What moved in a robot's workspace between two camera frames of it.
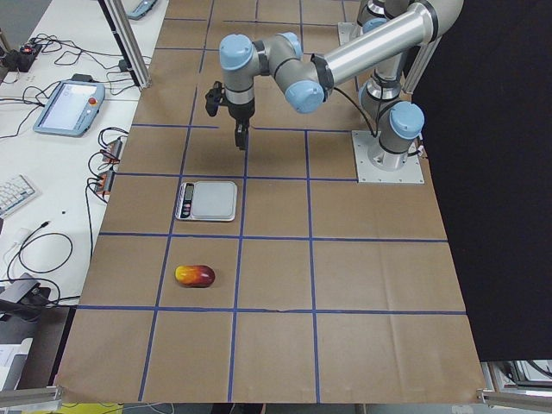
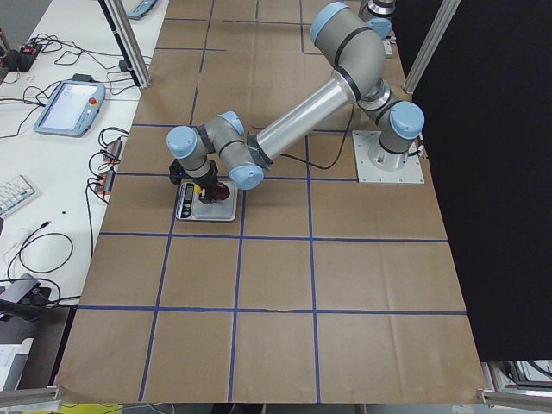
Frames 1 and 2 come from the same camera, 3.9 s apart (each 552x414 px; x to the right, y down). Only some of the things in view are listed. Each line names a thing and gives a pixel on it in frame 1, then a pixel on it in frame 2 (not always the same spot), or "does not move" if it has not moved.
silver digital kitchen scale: [209, 201] does not move
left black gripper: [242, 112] -> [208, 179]
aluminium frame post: [123, 29] does not move
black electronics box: [21, 59] does not move
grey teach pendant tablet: [71, 109] does not move
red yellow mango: [195, 275] -> [221, 191]
